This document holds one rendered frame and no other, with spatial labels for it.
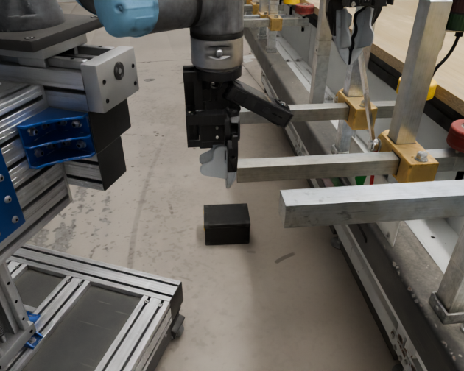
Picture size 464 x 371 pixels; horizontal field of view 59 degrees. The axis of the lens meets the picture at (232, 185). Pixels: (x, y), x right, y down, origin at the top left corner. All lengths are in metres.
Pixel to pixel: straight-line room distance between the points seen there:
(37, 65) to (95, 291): 0.79
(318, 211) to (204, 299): 1.21
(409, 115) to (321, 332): 0.96
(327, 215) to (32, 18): 0.64
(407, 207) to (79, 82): 0.59
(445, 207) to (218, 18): 0.35
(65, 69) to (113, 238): 1.21
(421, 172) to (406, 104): 0.12
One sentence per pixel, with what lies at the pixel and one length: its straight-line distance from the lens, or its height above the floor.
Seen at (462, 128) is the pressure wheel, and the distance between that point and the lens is 0.81.
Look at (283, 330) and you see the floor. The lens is 1.53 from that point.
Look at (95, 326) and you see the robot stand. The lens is 1.32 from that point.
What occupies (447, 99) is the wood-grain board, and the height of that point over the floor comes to 0.88.
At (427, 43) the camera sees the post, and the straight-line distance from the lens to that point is 0.74.
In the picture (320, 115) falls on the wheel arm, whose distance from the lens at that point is 0.95.
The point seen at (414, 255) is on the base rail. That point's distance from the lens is 0.81.
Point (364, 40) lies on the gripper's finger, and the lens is 0.74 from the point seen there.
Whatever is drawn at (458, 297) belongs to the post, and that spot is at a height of 0.75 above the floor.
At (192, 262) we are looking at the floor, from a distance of 1.75.
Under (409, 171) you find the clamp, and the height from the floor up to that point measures 0.86.
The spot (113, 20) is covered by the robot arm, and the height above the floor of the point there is 1.11.
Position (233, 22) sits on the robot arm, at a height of 1.09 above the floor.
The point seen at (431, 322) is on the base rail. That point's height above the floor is 0.70.
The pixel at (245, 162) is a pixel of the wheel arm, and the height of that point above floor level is 0.86.
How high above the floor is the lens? 1.20
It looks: 33 degrees down
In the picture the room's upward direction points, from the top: straight up
